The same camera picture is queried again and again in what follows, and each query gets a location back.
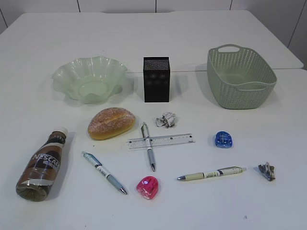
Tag white paper ball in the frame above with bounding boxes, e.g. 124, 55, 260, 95
155, 112, 178, 128

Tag green ruffled glass plate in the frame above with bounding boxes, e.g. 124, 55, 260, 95
52, 56, 127, 104

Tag blue pencil sharpener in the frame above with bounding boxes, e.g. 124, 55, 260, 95
214, 131, 233, 148

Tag blue grey ballpoint pen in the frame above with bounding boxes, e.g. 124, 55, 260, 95
82, 151, 128, 195

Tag grey pen on ruler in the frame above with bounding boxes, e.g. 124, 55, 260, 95
141, 122, 155, 172

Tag pink pencil sharpener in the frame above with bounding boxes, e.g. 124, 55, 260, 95
136, 176, 159, 200

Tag Nescafe coffee bottle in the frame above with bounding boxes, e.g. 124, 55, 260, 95
16, 127, 68, 202

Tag cream ballpoint pen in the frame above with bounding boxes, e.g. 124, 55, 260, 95
177, 166, 247, 181

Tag sugared bread roll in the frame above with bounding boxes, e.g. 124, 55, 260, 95
88, 107, 136, 140

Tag green woven plastic basket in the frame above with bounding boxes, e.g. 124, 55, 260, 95
207, 44, 277, 110

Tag clear plastic ruler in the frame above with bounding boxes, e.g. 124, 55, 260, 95
127, 134, 195, 150

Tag dark paper scrap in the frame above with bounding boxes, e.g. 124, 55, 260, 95
258, 162, 275, 182

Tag black mesh pen holder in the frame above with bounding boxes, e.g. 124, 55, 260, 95
143, 57, 170, 103

